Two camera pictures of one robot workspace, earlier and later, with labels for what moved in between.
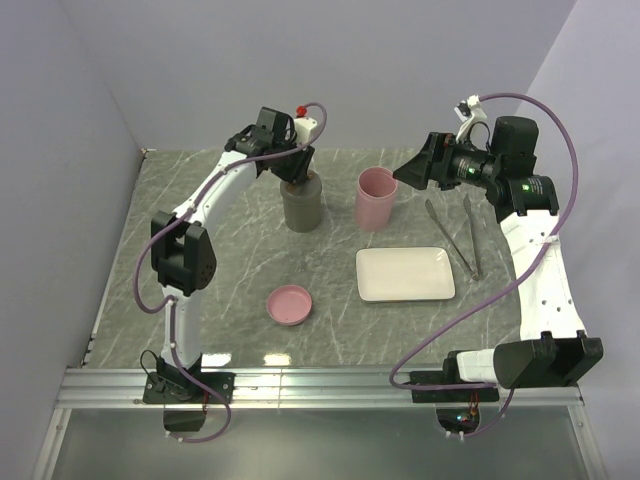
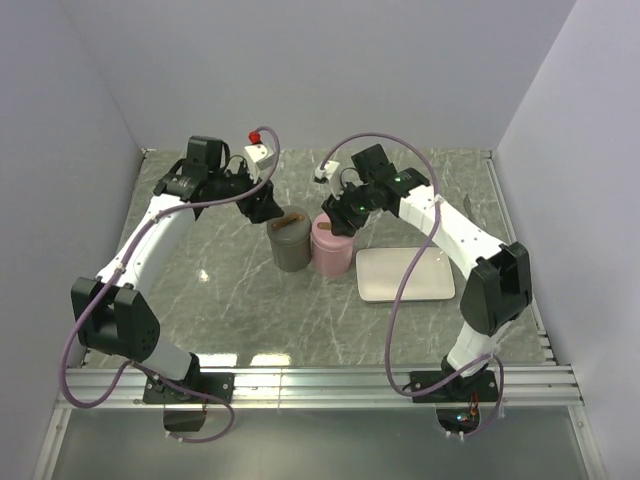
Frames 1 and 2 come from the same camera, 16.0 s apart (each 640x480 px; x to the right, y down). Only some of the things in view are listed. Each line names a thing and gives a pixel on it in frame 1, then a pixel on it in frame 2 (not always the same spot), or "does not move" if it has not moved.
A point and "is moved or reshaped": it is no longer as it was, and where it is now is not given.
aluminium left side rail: x=85 y=360 does not move
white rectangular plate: x=404 y=274 does not move
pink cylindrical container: x=375 y=198 is moved or reshaped
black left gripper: x=304 y=161 to x=264 y=208
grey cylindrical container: x=302 y=202 to x=290 y=236
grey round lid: x=308 y=188 to x=291 y=228
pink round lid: x=289 y=304 to x=323 y=236
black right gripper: x=434 y=162 to x=339 y=214
